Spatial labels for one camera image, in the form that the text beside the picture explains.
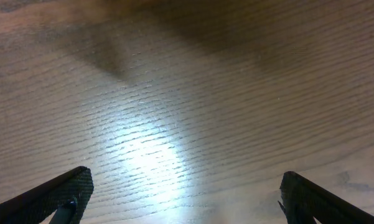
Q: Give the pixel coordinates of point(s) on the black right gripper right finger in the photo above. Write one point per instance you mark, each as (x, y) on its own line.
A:
(304, 202)

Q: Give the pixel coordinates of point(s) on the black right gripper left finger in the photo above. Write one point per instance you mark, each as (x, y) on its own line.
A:
(65, 197)

